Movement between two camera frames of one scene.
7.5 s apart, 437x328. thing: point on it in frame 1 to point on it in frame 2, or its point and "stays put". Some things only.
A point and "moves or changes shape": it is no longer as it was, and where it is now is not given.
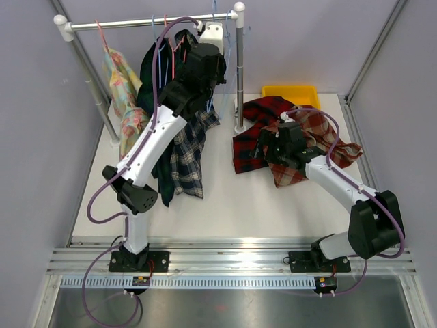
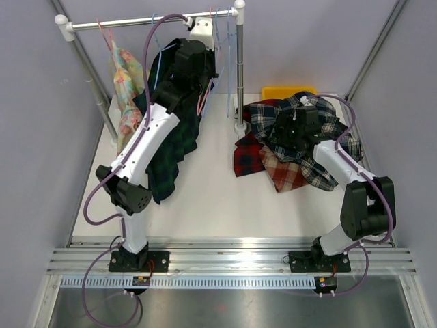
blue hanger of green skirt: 160,48 moves or changes shape
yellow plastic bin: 298,95 stays put
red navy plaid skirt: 259,111 stays put
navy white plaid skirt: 185,165 to 306,162
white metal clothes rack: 63,27 stays put
